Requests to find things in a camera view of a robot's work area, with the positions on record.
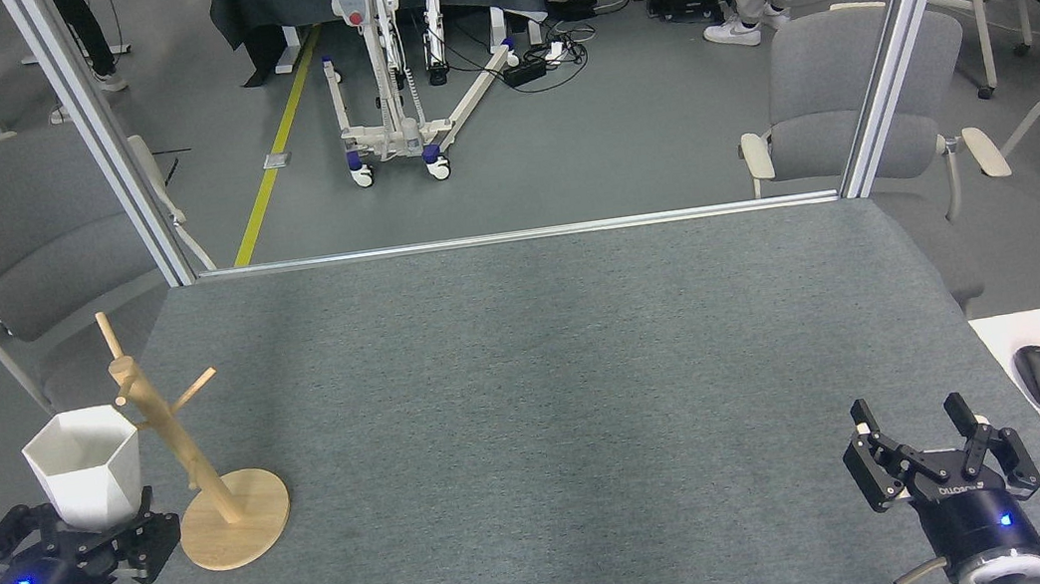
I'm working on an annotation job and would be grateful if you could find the black power strip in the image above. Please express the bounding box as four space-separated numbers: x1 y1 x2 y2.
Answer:
502 55 551 89

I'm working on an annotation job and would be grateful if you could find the grey chair with white armrests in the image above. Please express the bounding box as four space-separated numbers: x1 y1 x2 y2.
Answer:
0 107 240 477
723 0 1030 341

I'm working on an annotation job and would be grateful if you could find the silver aluminium frame rail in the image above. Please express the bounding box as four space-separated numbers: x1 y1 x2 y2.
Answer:
196 186 846 285

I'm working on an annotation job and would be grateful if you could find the white stand on wheels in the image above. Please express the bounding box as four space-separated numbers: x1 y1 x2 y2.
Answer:
291 0 535 197

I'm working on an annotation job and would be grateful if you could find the person in dark trousers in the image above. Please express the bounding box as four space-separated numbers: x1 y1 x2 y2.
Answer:
35 0 132 126

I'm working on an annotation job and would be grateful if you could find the silver aluminium frame post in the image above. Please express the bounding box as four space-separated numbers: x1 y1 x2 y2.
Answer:
1 0 200 306
815 0 1008 200

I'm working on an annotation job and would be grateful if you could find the wooden cup storage rack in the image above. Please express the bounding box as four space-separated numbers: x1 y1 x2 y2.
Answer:
94 291 299 583

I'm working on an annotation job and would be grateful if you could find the white faceted cup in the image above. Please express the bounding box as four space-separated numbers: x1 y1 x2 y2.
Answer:
18 402 150 541

